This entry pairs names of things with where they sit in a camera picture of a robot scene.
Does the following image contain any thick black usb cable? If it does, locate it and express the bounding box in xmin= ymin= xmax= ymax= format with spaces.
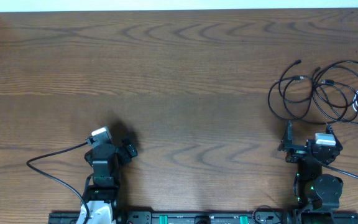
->
xmin=267 ymin=58 xmax=315 ymax=121

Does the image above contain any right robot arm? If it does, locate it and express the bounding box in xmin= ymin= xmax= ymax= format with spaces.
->
xmin=278 ymin=122 xmax=343 ymax=223

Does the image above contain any black braided cable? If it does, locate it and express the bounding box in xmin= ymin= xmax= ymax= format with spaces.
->
xmin=311 ymin=60 xmax=358 ymax=125

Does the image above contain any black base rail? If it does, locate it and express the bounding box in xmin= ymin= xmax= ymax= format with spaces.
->
xmin=47 ymin=210 xmax=358 ymax=224

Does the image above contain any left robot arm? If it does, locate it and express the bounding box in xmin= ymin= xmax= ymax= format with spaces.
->
xmin=76 ymin=137 xmax=137 ymax=223

